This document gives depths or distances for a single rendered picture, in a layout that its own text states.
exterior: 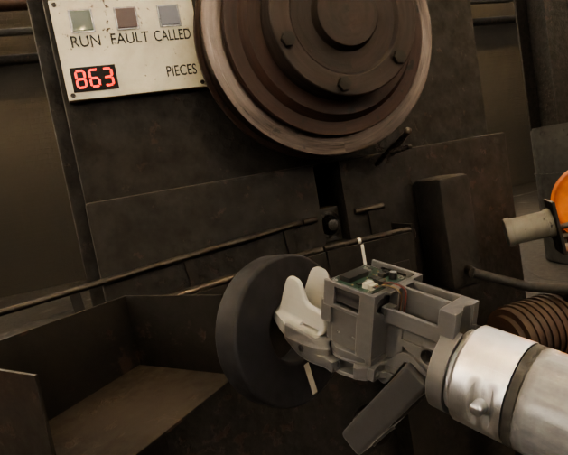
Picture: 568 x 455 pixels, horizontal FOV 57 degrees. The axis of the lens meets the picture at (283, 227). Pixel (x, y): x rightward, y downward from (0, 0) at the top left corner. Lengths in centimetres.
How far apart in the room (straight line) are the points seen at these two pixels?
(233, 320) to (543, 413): 26
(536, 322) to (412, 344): 68
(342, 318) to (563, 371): 17
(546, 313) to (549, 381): 74
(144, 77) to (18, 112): 611
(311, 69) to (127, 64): 36
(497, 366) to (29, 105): 693
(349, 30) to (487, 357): 68
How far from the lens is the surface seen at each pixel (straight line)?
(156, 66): 107
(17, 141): 710
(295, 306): 50
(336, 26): 94
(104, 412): 75
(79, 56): 107
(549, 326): 111
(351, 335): 45
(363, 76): 95
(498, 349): 40
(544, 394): 38
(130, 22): 108
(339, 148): 101
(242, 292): 50
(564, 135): 360
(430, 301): 42
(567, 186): 116
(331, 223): 111
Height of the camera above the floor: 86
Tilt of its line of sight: 6 degrees down
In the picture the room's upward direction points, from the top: 10 degrees counter-clockwise
